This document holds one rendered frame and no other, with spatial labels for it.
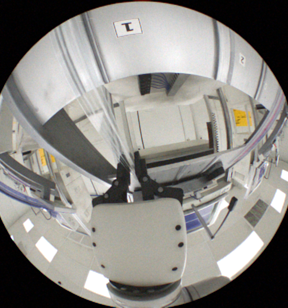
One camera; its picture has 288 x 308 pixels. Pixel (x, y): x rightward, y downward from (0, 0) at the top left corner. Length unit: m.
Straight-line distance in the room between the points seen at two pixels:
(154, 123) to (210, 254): 2.97
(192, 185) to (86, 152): 0.36
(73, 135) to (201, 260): 2.27
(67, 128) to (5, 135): 0.28
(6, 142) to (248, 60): 0.48
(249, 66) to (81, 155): 0.27
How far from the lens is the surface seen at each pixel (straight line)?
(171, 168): 0.21
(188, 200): 0.62
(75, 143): 0.16
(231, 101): 1.58
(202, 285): 0.18
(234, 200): 0.31
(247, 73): 0.15
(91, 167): 0.18
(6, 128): 0.38
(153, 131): 1.88
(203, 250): 2.26
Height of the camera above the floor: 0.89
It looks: 11 degrees up
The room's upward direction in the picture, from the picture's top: 168 degrees clockwise
